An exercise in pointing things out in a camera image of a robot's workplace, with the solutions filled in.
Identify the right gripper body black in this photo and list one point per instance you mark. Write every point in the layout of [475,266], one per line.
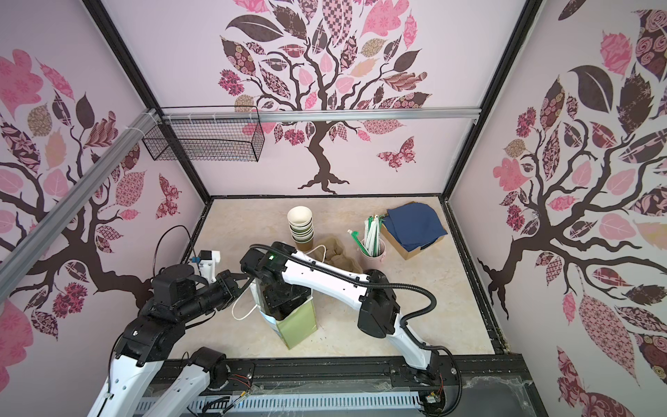
[275,299]

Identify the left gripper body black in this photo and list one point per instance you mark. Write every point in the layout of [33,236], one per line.
[220,294]

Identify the paper gift bag with handles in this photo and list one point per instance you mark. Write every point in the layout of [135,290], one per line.
[293,330]

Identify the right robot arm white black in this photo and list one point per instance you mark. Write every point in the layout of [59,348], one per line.
[370,294]

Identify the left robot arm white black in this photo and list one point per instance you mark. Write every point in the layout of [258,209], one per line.
[137,357]

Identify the stack of paper cups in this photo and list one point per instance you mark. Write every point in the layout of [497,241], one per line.
[300,222]

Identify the brown pulp cup carrier stack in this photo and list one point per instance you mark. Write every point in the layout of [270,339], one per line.
[331,252]

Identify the green wrapped straw leaning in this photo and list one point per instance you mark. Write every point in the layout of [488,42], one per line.
[359,242]

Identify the pink bucket straw holder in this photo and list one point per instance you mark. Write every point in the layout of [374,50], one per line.
[374,259]

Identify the dark blue napkins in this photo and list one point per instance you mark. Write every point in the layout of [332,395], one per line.
[414,225]

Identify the white slotted cable duct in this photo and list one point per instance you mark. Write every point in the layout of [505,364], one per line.
[299,404]

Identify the black wire basket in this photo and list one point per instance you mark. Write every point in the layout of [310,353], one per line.
[227,133]

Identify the aluminium rail left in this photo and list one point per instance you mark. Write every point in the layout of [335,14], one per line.
[18,263]

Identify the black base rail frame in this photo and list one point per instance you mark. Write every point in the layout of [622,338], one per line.
[486,385]

